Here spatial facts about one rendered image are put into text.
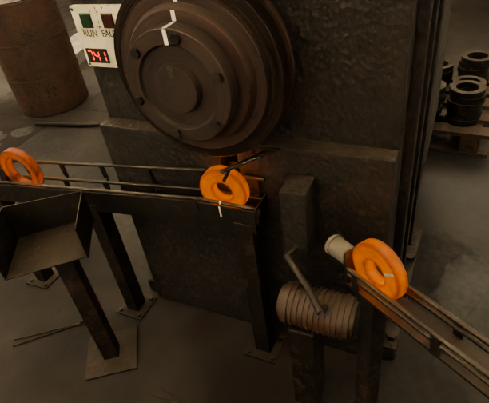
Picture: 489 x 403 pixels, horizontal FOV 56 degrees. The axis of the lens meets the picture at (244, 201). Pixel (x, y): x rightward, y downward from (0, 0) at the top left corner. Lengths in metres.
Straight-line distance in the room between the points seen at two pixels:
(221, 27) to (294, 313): 0.77
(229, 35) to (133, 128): 0.60
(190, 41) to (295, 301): 0.74
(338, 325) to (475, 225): 1.28
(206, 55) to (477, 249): 1.64
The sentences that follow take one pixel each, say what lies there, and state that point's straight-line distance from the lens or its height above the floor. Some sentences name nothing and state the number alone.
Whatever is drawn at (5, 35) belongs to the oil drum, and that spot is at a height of 0.67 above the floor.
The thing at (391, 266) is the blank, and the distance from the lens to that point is 1.08.
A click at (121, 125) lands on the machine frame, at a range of 1.57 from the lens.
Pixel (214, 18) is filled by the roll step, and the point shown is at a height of 1.26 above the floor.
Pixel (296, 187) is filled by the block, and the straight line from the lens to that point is 1.24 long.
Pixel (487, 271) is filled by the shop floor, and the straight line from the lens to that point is 2.22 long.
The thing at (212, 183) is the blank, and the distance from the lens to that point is 1.37.
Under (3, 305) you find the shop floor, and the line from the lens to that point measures 2.46.
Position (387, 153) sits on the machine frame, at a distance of 1.25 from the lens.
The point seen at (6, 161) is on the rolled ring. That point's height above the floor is 0.70.
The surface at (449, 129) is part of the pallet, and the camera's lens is 2.88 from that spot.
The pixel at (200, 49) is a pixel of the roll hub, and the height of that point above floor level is 1.21.
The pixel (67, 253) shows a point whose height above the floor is 0.60.
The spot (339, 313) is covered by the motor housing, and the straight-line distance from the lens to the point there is 1.29.
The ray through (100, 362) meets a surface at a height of 0.01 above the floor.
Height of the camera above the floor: 1.54
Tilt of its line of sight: 37 degrees down
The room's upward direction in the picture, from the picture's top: 9 degrees counter-clockwise
